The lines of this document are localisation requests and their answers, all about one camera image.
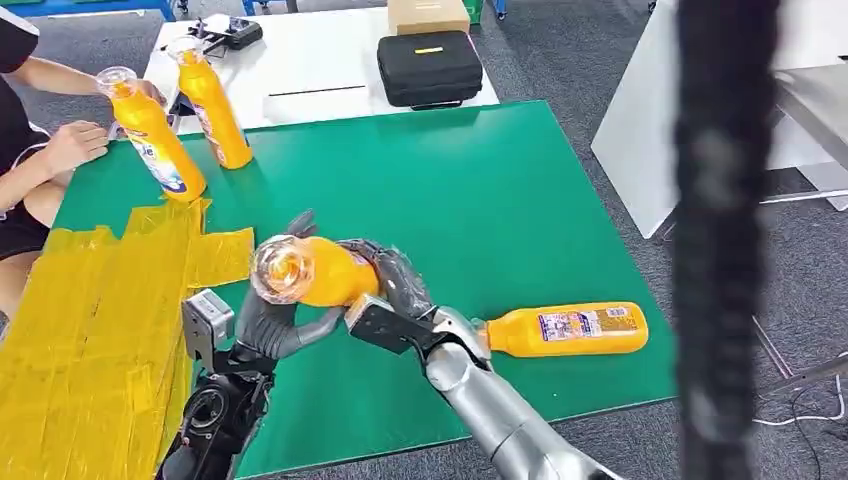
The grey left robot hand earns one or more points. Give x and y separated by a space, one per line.
268 331

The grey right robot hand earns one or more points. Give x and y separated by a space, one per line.
401 281

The person's right hand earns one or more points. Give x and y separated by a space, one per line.
76 146

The person's left hand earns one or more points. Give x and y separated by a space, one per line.
151 91

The orange drink bottle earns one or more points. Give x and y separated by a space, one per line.
156 142
570 330
338 272
215 112

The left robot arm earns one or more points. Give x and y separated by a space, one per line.
212 411

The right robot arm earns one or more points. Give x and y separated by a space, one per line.
490 411

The person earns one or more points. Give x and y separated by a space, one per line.
16 126

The green table mat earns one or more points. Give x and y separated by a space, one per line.
430 199

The black remote controller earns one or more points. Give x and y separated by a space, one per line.
228 32

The yellow sheet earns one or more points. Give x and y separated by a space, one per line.
79 331

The black zip case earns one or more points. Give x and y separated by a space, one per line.
429 69

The brown cardboard box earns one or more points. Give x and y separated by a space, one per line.
427 16

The white side table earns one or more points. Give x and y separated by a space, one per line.
636 132

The green plastic crate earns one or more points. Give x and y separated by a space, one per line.
473 10

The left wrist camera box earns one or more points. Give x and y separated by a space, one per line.
205 324

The blue metal frame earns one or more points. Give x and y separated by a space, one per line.
86 6

